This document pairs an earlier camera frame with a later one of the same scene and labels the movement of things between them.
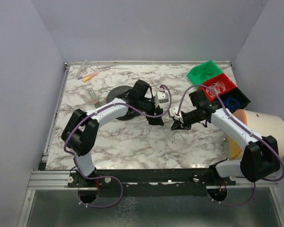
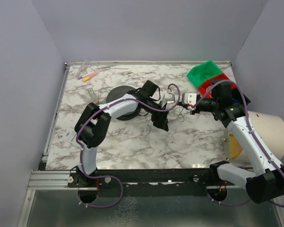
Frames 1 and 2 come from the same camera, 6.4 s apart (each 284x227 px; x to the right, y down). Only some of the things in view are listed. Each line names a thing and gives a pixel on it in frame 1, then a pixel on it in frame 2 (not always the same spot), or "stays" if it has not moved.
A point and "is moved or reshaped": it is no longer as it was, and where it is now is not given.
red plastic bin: [220, 84] stays
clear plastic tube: [81, 67] stays
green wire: [172, 135] is moved or reshaped
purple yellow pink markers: [86, 78] stays
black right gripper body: [182, 118] -> [195, 108]
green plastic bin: [201, 73] stays
